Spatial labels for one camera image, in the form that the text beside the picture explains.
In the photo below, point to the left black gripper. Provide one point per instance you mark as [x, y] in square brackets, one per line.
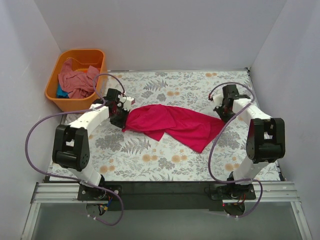
[120, 118]

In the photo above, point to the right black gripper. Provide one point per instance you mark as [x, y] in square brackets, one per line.
[222, 114]

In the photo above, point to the magenta t shirt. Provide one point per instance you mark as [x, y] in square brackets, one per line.
[193, 129]

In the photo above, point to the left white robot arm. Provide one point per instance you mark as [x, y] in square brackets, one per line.
[71, 148]

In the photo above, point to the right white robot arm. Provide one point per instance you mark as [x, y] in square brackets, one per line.
[265, 142]

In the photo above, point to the floral table mat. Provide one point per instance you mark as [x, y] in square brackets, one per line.
[132, 156]

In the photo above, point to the salmon pink t shirt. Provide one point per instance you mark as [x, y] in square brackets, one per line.
[78, 84]

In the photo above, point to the orange plastic basket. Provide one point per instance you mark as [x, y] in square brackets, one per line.
[82, 59]

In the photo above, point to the teal garment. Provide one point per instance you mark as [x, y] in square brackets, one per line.
[60, 94]

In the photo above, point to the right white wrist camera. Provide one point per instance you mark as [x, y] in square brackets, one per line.
[217, 100]

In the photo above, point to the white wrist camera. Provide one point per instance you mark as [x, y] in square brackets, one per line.
[126, 103]
[217, 100]

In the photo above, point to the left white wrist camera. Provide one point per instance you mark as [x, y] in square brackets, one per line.
[126, 103]

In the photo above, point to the aluminium frame rail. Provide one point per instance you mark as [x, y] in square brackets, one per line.
[61, 192]

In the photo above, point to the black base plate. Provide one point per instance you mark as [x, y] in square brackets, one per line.
[166, 195]

